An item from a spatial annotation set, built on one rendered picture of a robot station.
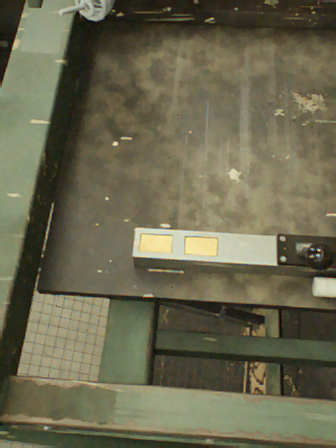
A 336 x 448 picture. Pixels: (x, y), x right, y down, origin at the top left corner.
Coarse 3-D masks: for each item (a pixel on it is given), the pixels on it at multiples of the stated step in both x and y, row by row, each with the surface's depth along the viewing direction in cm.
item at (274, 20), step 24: (120, 0) 105; (144, 0) 104; (168, 0) 104; (192, 0) 103; (216, 0) 103; (240, 0) 103; (264, 0) 102; (288, 0) 102; (312, 0) 101; (240, 24) 108; (264, 24) 107; (288, 24) 107; (312, 24) 106
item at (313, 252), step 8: (296, 248) 79; (304, 248) 77; (312, 248) 68; (320, 248) 67; (328, 248) 68; (312, 256) 68; (320, 256) 67; (328, 256) 67; (312, 264) 68; (320, 264) 67; (328, 264) 67
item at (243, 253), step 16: (176, 240) 82; (224, 240) 81; (240, 240) 81; (256, 240) 81; (272, 240) 81; (144, 256) 80; (160, 256) 80; (176, 256) 80; (192, 256) 80; (208, 256) 80; (224, 256) 80; (240, 256) 80; (256, 256) 80; (272, 256) 80; (240, 272) 83; (256, 272) 82; (272, 272) 82; (288, 272) 81; (304, 272) 81; (320, 272) 80
